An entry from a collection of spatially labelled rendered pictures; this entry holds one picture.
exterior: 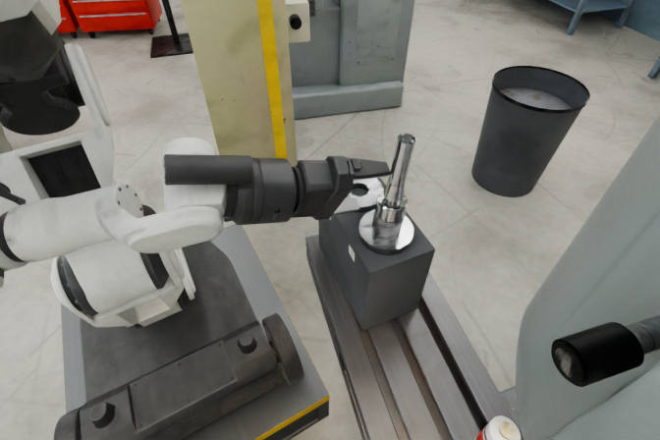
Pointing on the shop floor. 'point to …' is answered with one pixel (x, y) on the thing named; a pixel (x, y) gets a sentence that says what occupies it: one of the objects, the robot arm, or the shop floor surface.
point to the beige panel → (240, 44)
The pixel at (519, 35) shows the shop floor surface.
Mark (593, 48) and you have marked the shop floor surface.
